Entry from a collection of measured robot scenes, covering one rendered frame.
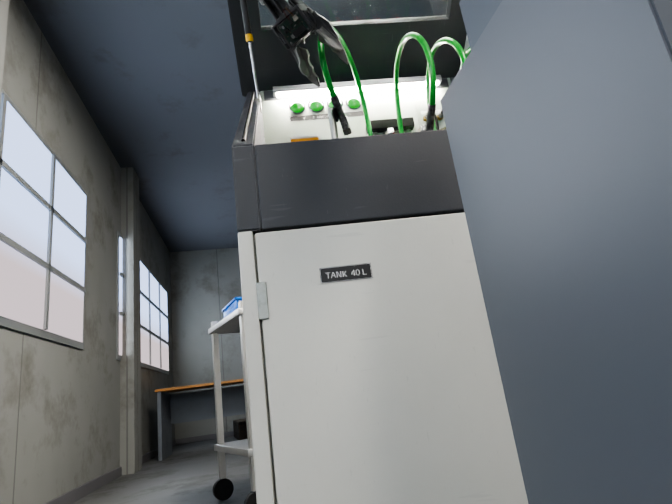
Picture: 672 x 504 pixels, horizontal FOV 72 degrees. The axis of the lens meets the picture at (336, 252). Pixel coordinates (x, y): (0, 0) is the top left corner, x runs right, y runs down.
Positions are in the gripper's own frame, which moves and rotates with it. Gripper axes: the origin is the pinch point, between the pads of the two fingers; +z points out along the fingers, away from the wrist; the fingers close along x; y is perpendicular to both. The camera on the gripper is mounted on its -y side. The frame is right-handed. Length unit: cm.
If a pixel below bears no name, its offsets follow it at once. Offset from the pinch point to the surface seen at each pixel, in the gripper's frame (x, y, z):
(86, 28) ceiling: -182, -228, -129
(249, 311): -20, 51, 21
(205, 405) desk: -454, -293, 230
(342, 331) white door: -10, 50, 32
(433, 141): 13.3, 22.6, 20.6
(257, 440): -25, 64, 34
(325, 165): -3.1, 30.7, 12.0
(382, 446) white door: -11, 61, 46
